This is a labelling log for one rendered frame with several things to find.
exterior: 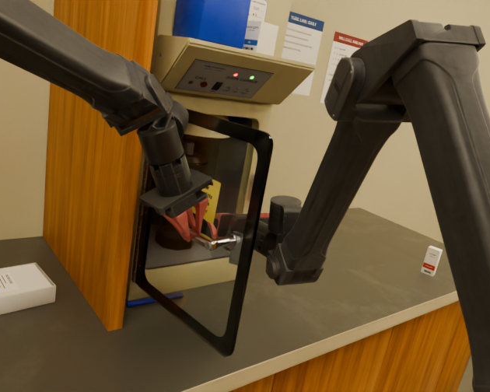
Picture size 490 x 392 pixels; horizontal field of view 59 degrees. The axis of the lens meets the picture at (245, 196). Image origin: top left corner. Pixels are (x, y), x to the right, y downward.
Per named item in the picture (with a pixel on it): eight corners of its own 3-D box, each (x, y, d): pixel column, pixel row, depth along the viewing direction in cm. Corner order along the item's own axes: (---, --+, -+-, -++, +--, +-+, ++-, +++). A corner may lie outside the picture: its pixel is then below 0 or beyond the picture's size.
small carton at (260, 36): (239, 50, 90) (244, 19, 89) (257, 54, 94) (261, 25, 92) (256, 53, 87) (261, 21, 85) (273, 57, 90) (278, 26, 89)
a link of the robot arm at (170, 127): (130, 131, 61) (169, 124, 60) (141, 113, 67) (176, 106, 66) (145, 174, 64) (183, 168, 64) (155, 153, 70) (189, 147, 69)
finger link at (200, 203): (162, 242, 74) (145, 196, 69) (195, 220, 78) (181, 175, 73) (186, 257, 70) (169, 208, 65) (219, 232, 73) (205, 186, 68)
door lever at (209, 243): (199, 232, 79) (201, 218, 78) (236, 250, 72) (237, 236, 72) (175, 236, 75) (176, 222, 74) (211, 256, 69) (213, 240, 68)
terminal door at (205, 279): (138, 283, 96) (159, 99, 85) (232, 360, 76) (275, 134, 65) (134, 284, 95) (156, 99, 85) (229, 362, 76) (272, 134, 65)
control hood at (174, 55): (150, 87, 85) (156, 33, 82) (273, 103, 105) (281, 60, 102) (180, 96, 76) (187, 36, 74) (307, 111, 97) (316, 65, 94)
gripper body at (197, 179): (141, 206, 69) (126, 166, 66) (192, 176, 74) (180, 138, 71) (163, 219, 65) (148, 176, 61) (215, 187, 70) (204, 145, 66)
